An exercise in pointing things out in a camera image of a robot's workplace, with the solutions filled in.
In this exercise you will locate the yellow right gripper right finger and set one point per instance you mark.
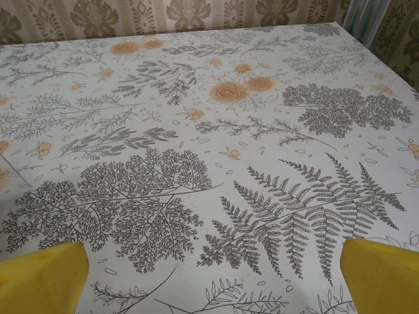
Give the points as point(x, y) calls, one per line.
point(386, 281)

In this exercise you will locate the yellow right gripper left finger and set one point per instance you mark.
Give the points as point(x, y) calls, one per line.
point(39, 284)

